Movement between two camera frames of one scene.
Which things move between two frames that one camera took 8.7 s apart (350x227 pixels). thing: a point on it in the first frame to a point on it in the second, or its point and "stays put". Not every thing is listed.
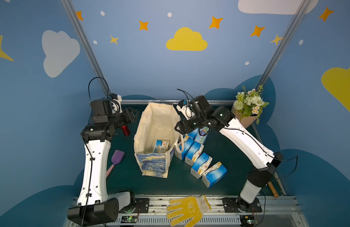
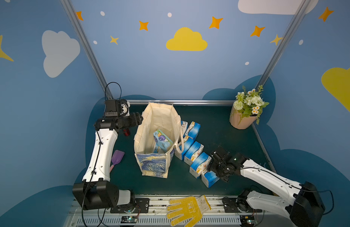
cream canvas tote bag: [156, 139] stays put
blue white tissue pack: [199, 166] stays put
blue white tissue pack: [214, 175] stays put
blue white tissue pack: [161, 146] stays put
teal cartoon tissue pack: [201, 134] to [163, 143]
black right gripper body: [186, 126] to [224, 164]
